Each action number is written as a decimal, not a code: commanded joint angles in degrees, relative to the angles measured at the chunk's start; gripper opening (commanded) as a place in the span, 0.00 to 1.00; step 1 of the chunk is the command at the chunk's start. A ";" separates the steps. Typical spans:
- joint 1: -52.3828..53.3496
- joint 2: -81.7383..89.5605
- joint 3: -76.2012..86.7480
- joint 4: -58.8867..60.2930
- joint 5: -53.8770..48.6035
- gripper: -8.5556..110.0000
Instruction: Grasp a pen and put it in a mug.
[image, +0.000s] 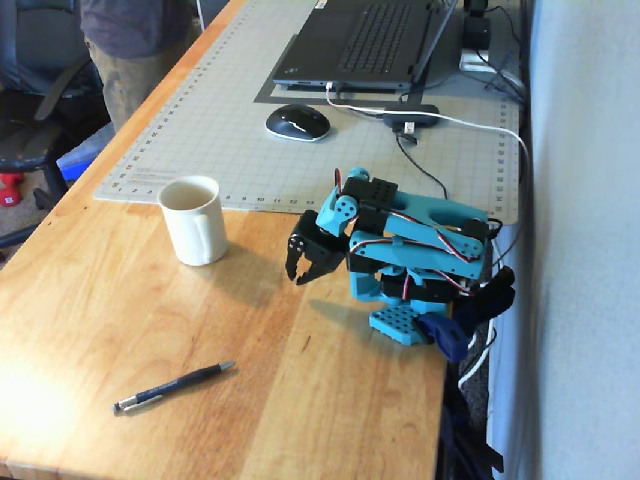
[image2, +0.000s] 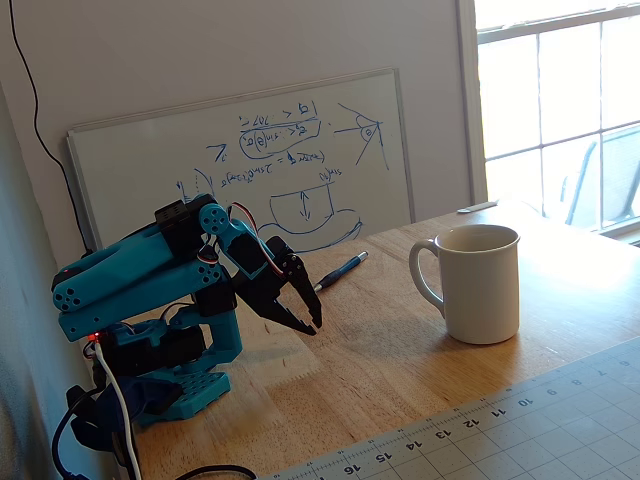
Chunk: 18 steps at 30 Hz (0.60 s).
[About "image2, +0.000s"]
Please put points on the grey patio chair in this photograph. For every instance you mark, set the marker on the grey patio chair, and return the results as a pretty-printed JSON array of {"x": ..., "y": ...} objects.
[{"x": 615, "y": 175}]

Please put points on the whiteboard with blue writing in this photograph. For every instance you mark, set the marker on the whiteboard with blue writing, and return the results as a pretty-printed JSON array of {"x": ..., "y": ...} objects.
[{"x": 280, "y": 115}]

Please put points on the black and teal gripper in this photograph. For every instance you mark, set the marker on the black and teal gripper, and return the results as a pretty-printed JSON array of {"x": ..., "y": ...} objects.
[{"x": 272, "y": 296}]

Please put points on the controller board with red light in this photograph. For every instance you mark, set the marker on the controller board with red light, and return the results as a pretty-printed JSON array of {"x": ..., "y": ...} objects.
[{"x": 97, "y": 339}]

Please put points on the small white stick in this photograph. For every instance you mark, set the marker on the small white stick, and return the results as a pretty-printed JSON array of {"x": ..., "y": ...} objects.
[{"x": 477, "y": 206}]

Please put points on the dark blue ballpoint pen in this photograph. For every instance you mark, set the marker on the dark blue ballpoint pen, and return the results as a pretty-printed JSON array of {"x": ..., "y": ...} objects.
[{"x": 340, "y": 271}]

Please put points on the blue table clamp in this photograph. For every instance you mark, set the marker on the blue table clamp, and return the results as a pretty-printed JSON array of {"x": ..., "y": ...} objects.
[{"x": 145, "y": 395}]

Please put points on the white ceramic mug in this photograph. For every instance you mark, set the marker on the white ceramic mug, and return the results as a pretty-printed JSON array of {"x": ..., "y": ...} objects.
[{"x": 480, "y": 290}]

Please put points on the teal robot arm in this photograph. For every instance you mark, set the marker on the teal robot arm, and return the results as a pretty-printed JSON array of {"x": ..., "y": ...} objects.
[{"x": 125, "y": 260}]

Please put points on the white framed window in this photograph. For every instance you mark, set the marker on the white framed window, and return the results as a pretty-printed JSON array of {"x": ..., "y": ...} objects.
[{"x": 560, "y": 100}]

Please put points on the grey gridded cutting mat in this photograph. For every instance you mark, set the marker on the grey gridded cutting mat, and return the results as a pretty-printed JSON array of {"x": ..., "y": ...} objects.
[{"x": 525, "y": 435}]

